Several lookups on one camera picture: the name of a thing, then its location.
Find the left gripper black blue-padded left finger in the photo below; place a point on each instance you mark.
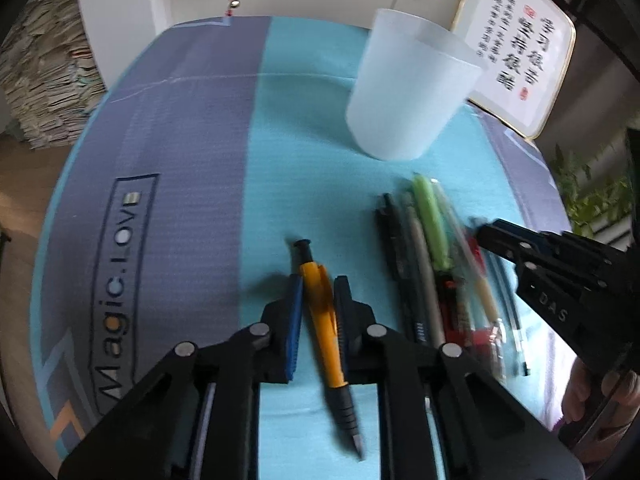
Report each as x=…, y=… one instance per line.
x=195, y=415

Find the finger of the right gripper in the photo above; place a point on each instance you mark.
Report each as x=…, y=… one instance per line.
x=509, y=240

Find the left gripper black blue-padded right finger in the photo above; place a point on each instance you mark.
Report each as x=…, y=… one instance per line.
x=441, y=405

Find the orange retractable pen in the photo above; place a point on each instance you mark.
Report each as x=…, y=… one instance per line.
x=319, y=300

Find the blue refill pen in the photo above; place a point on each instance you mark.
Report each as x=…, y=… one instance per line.
x=505, y=299

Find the person's right hand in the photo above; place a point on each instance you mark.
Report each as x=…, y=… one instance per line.
x=581, y=386

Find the white slim pen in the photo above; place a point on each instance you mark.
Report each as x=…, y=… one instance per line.
x=427, y=279

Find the clear pen with pink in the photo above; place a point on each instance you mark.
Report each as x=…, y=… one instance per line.
x=479, y=281

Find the green potted plant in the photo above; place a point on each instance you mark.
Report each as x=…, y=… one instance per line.
x=596, y=192

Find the light green pen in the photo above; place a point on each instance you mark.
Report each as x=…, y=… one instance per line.
x=432, y=223

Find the red black pen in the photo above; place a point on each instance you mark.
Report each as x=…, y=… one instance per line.
x=454, y=301

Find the dark blue pen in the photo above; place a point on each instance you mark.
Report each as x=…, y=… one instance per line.
x=402, y=270

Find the translucent white plastic cup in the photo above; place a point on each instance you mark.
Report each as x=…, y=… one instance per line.
x=413, y=77

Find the framed calligraphy sign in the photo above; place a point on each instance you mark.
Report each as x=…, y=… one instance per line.
x=526, y=46

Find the blue grey tablecloth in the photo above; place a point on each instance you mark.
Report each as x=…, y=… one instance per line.
x=176, y=212

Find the stack of papers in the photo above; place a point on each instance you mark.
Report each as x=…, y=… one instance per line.
x=48, y=73

